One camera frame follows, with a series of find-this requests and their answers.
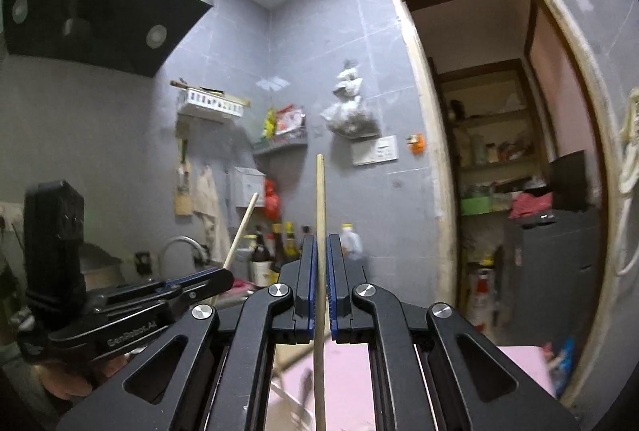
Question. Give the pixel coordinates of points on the white wall box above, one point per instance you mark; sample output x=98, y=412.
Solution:
x=249, y=189

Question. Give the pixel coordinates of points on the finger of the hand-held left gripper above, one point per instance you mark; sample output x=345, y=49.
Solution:
x=204, y=291
x=199, y=275

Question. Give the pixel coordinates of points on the wooden door frame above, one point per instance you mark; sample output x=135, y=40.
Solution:
x=424, y=111

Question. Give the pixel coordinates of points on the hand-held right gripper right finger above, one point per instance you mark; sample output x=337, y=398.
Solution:
x=333, y=291

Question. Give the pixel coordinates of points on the grey cabinet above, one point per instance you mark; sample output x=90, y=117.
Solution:
x=554, y=271

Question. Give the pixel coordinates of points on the wooden shelf unit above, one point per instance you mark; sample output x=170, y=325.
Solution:
x=494, y=116

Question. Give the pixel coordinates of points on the wooden chopstick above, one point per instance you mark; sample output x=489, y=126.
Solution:
x=244, y=226
x=320, y=201

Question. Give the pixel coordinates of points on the white wall rack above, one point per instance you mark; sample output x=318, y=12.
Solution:
x=212, y=104

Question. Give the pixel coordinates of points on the yellow green packet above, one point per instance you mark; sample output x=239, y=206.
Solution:
x=269, y=124

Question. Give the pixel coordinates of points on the green box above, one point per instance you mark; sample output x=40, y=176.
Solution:
x=475, y=205

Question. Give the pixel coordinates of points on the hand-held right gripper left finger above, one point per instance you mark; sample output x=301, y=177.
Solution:
x=312, y=291

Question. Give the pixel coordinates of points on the orange wall hook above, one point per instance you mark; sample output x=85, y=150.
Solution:
x=417, y=144

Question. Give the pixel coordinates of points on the black wall outlet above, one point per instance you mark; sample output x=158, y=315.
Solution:
x=143, y=261

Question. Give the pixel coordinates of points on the white oil jug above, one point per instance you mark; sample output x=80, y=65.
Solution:
x=352, y=244

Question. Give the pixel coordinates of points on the red white packet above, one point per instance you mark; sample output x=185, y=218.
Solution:
x=289, y=119

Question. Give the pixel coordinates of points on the steel faucet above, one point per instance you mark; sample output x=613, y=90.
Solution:
x=172, y=244

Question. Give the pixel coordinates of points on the dark bottle white label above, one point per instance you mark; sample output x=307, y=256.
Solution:
x=259, y=266

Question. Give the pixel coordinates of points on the person's left hand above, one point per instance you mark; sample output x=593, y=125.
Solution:
x=75, y=378

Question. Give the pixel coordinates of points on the grey wall shelf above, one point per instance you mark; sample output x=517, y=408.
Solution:
x=279, y=144

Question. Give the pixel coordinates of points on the pink red cloth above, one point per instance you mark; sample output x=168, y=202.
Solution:
x=531, y=206

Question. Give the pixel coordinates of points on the pink tablecloth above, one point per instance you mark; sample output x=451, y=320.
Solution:
x=349, y=386

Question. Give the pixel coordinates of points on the hanging wooden brush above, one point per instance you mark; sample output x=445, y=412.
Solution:
x=182, y=196

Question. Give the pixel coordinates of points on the hanging clear plastic bag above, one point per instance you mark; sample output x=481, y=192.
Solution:
x=352, y=116

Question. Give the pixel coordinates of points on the red plastic bag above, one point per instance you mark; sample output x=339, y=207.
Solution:
x=272, y=201

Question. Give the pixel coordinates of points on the black range hood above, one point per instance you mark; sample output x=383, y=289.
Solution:
x=100, y=11

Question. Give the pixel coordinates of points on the red bottle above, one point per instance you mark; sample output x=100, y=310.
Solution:
x=484, y=301

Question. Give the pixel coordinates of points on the white wall socket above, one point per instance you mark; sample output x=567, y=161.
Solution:
x=374, y=150

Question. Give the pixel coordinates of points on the hanging beige cloth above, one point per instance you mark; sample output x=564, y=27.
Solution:
x=207, y=201

